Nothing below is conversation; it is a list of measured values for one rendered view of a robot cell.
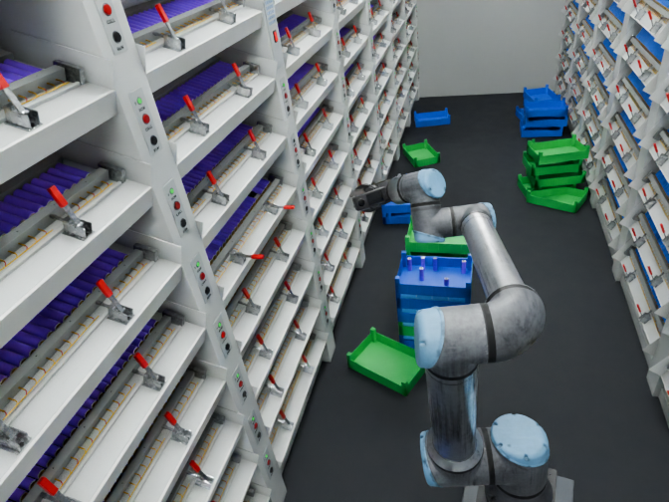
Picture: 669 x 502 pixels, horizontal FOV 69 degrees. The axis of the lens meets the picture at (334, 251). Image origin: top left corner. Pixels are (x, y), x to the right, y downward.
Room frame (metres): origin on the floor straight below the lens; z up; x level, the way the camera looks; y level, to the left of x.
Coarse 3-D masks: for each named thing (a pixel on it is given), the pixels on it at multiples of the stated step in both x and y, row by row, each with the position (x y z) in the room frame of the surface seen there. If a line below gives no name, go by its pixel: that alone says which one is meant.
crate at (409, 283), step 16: (416, 256) 1.73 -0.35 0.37; (432, 256) 1.71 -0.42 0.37; (400, 272) 1.67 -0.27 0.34; (416, 272) 1.68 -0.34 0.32; (432, 272) 1.66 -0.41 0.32; (448, 272) 1.65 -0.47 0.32; (400, 288) 1.56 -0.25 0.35; (416, 288) 1.54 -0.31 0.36; (432, 288) 1.51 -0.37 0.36; (448, 288) 1.49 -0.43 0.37; (464, 288) 1.47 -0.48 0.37
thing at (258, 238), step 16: (272, 176) 1.55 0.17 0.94; (288, 176) 1.55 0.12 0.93; (288, 192) 1.50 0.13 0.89; (240, 224) 1.30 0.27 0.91; (256, 224) 1.31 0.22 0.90; (272, 224) 1.31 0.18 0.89; (256, 240) 1.23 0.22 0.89; (224, 272) 1.08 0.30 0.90; (240, 272) 1.09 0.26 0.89; (224, 288) 1.02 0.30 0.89; (224, 304) 0.99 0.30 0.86
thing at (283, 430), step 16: (320, 336) 1.55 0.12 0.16; (304, 352) 1.46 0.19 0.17; (320, 352) 1.48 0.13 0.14; (304, 368) 1.38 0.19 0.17; (304, 384) 1.31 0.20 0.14; (288, 400) 1.23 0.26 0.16; (304, 400) 1.24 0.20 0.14; (288, 416) 1.17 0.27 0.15; (272, 432) 1.11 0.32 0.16; (288, 432) 1.11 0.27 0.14
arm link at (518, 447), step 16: (512, 416) 0.83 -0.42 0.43; (496, 432) 0.79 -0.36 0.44; (512, 432) 0.78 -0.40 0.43; (528, 432) 0.77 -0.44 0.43; (544, 432) 0.77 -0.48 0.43; (496, 448) 0.75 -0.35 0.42; (512, 448) 0.73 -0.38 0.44; (528, 448) 0.73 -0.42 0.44; (544, 448) 0.72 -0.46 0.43; (496, 464) 0.72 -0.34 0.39; (512, 464) 0.71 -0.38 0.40; (528, 464) 0.70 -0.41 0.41; (544, 464) 0.71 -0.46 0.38; (496, 480) 0.71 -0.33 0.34; (512, 480) 0.70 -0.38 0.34; (528, 480) 0.69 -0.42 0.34; (544, 480) 0.71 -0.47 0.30
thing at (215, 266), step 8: (272, 184) 1.50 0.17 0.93; (272, 192) 1.47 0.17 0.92; (264, 200) 1.40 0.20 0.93; (256, 208) 1.35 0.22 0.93; (248, 216) 1.31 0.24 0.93; (256, 216) 1.34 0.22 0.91; (248, 224) 1.27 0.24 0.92; (240, 232) 1.22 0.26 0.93; (232, 240) 1.19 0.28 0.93; (240, 240) 1.21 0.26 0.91; (224, 248) 1.15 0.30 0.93; (232, 248) 1.16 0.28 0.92; (240, 248) 1.17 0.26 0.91; (224, 256) 1.11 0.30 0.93; (216, 264) 1.08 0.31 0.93; (216, 272) 1.07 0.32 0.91
